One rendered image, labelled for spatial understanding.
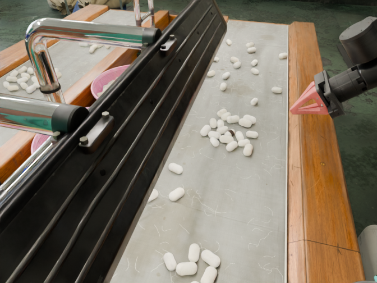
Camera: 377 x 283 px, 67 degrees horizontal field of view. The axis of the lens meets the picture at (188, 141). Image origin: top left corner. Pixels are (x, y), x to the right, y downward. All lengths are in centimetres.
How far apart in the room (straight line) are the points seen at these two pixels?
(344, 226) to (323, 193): 8
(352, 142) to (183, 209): 169
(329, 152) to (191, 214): 37
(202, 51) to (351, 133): 192
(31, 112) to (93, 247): 9
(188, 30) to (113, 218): 26
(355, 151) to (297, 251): 158
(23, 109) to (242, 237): 45
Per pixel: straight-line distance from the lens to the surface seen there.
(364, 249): 132
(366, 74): 65
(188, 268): 51
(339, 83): 66
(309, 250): 56
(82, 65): 118
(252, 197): 63
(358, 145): 216
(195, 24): 40
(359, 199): 180
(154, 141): 24
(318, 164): 71
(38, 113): 20
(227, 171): 67
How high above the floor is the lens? 122
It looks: 41 degrees down
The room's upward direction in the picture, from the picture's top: straight up
